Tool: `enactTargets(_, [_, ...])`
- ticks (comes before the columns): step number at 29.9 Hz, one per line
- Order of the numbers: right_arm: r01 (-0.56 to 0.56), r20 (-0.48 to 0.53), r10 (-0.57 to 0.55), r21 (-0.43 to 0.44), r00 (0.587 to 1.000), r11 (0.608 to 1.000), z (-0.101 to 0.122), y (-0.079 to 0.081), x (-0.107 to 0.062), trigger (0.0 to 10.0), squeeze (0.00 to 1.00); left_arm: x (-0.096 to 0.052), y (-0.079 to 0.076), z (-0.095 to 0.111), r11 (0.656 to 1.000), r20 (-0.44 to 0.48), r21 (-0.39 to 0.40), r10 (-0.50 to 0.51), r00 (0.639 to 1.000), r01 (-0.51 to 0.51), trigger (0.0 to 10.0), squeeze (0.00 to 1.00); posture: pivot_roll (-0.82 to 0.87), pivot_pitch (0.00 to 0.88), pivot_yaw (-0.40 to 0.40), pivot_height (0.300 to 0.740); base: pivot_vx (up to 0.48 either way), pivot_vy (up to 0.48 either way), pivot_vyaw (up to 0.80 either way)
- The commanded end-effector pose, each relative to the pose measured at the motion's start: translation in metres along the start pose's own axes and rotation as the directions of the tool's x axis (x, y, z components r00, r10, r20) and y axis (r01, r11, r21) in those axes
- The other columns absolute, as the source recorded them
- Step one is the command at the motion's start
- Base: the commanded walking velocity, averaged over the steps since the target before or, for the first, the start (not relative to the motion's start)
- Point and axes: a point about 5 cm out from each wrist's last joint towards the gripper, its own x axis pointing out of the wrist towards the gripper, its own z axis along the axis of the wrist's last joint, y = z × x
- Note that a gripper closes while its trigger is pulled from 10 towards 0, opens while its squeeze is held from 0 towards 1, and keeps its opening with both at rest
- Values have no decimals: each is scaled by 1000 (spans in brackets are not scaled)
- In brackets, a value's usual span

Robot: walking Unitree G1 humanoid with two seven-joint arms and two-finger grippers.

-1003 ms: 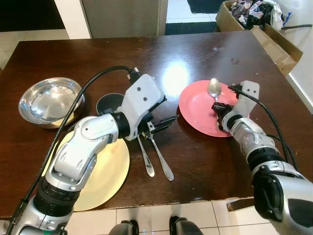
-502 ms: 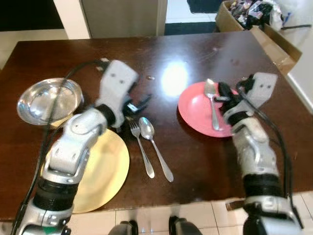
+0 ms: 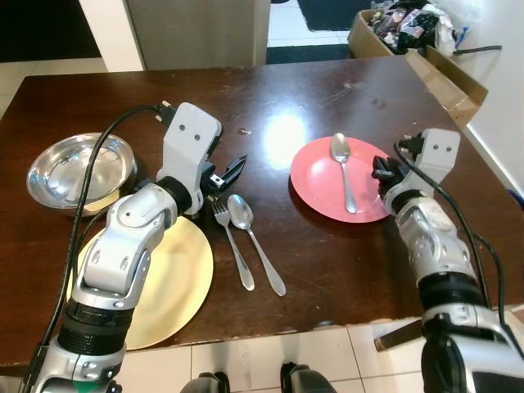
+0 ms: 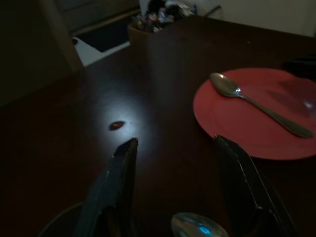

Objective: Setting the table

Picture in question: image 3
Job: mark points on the brown cardboard box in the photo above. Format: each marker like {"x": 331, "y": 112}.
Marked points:
{"x": 454, "y": 82}

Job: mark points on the long silver spoon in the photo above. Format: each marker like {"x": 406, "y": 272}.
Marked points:
{"x": 240, "y": 210}

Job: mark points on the black plastic bags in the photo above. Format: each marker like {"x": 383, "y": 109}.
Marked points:
{"x": 409, "y": 24}

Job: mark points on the black robot foot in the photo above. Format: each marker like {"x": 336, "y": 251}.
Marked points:
{"x": 205, "y": 383}
{"x": 307, "y": 379}

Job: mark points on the pink plate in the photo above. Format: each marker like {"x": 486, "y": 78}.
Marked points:
{"x": 319, "y": 184}

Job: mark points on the silver fork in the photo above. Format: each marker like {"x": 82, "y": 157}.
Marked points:
{"x": 232, "y": 246}

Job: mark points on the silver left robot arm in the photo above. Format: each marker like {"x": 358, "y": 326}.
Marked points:
{"x": 123, "y": 246}

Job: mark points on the yellow plate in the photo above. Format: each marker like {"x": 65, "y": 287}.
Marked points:
{"x": 176, "y": 278}

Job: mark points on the short silver spoon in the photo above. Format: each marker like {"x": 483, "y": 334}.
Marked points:
{"x": 341, "y": 149}

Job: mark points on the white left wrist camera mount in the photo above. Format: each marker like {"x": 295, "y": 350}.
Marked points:
{"x": 190, "y": 143}

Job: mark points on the grey cabinet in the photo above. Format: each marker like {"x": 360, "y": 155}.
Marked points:
{"x": 196, "y": 33}

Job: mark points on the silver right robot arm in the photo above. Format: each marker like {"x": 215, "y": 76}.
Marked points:
{"x": 446, "y": 270}

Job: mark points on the black left robot foot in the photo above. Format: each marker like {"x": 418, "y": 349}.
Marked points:
{"x": 205, "y": 383}

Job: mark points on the dark floor mat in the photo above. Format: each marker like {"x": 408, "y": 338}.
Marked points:
{"x": 307, "y": 54}

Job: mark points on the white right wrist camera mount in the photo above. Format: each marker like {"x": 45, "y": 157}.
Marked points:
{"x": 438, "y": 155}

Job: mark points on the blue chair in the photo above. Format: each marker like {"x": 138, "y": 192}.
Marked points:
{"x": 516, "y": 197}

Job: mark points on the silver metal bowl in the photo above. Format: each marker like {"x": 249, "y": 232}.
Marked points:
{"x": 70, "y": 168}

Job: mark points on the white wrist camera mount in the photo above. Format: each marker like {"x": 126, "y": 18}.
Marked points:
{"x": 438, "y": 155}
{"x": 190, "y": 143}

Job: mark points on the black right robot foot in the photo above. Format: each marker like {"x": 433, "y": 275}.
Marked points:
{"x": 307, "y": 379}

